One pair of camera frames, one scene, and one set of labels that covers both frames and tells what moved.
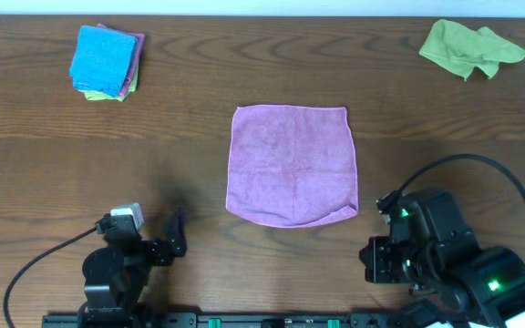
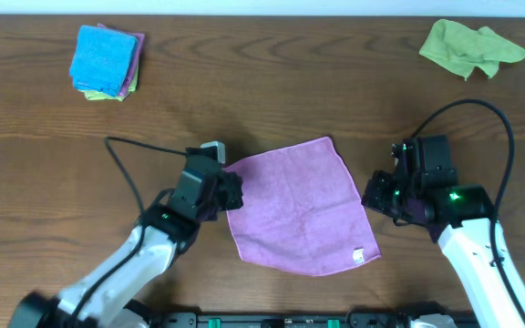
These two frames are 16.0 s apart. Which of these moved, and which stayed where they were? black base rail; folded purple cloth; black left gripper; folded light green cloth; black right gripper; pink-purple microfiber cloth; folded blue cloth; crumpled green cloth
Moved: black right gripper; black left gripper; pink-purple microfiber cloth
Stayed: crumpled green cloth; black base rail; folded purple cloth; folded blue cloth; folded light green cloth
